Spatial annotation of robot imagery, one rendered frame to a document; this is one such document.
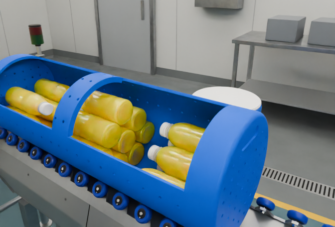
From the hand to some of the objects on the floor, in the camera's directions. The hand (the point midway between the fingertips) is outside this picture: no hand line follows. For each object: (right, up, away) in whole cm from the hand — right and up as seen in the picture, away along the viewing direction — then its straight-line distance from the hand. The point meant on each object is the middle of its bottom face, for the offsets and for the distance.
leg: (+17, -116, +38) cm, 123 cm away
